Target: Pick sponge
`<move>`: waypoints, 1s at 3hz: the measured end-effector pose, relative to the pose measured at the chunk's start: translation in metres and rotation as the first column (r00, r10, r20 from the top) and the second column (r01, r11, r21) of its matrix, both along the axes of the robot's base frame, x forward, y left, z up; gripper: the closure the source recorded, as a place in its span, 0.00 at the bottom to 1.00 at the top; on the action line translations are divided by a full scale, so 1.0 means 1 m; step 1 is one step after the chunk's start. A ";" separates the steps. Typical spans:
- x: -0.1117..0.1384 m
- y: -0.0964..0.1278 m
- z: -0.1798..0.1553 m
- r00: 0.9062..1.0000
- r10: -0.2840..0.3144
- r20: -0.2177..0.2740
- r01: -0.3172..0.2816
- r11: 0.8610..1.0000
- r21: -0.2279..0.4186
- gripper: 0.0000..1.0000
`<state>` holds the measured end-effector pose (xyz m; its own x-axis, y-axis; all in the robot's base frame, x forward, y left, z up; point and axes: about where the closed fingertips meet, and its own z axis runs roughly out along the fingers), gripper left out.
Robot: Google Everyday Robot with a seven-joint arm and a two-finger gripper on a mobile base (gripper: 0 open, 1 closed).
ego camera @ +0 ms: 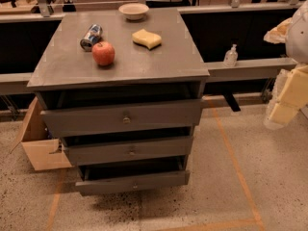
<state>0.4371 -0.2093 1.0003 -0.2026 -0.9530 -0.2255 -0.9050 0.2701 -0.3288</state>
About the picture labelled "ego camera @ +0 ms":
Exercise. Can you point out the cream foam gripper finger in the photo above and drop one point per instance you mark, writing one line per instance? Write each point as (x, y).
(289, 95)

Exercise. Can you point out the yellow sponge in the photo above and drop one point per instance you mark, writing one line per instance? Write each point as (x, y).
(147, 39)

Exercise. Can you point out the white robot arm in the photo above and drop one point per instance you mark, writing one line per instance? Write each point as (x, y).
(293, 32)

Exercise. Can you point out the clear sanitizer pump bottle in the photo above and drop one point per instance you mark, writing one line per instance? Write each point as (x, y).
(231, 56)

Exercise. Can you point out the grey drawer cabinet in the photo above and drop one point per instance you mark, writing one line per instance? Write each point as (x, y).
(68, 77)

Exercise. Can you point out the white ceramic bowl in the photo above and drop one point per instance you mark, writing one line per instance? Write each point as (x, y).
(133, 11)

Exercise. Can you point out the red apple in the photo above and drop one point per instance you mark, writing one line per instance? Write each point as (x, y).
(103, 53)

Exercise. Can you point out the top grey drawer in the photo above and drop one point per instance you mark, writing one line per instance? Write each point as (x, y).
(122, 118)

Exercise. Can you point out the grey drawer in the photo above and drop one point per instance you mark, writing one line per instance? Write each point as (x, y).
(134, 183)
(111, 152)
(122, 118)

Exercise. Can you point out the bottom grey drawer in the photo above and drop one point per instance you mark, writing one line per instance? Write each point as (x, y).
(134, 183)

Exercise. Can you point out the blue silver soda can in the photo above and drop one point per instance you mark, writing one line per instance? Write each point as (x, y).
(91, 37)

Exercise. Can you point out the middle grey drawer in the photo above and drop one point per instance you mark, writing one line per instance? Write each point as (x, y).
(111, 152)

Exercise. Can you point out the brown cardboard box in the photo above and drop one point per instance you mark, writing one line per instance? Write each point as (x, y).
(43, 152)

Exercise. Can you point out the grey metal railing ledge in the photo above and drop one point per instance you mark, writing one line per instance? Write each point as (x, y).
(16, 83)

